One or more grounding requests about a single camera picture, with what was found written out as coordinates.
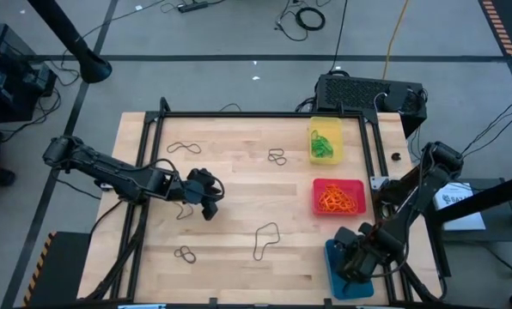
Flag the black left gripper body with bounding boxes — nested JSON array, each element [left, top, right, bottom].
[[181, 167, 225, 207]]

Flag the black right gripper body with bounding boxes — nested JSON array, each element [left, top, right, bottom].
[[332, 226, 384, 282]]

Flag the orange rubber band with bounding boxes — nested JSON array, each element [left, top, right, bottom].
[[331, 185, 356, 206], [320, 197, 347, 215], [318, 186, 343, 209], [324, 184, 347, 205], [318, 192, 338, 214], [339, 191, 360, 212], [335, 195, 359, 214], [324, 199, 356, 215], [328, 188, 354, 211]]

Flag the blue plastic basket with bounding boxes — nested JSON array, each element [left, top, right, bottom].
[[324, 238, 375, 300]]

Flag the red plastic basket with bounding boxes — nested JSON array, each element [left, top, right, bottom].
[[312, 178, 368, 217]]

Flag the white paper sign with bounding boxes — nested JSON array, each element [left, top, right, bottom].
[[430, 181, 487, 232]]

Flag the yellow plastic basket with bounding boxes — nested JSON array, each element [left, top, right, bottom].
[[308, 115, 344, 166]]

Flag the black side stand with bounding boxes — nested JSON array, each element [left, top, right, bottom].
[[418, 169, 512, 278]]

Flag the black mesh computer case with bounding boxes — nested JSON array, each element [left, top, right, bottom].
[[314, 73, 428, 138]]

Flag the black power strip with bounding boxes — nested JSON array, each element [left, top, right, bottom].
[[177, 1, 210, 14]]

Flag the black floor pole stand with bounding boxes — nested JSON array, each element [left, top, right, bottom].
[[27, 0, 113, 85]]

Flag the black equipment cart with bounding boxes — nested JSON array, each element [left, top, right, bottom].
[[0, 21, 58, 124]]

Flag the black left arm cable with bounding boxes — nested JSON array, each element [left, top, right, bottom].
[[150, 158, 225, 203]]

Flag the black aluminium table frame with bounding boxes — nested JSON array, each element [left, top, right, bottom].
[[83, 97, 446, 306]]

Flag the thin loose black cable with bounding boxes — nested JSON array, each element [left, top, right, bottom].
[[275, 0, 308, 43]]

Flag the coiled black cable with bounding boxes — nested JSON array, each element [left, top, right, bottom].
[[295, 6, 326, 32]]

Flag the long black power cable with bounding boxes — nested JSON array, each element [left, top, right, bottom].
[[327, 0, 349, 74]]

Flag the yellow floor cable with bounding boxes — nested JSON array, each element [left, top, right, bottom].
[[381, 0, 411, 81]]

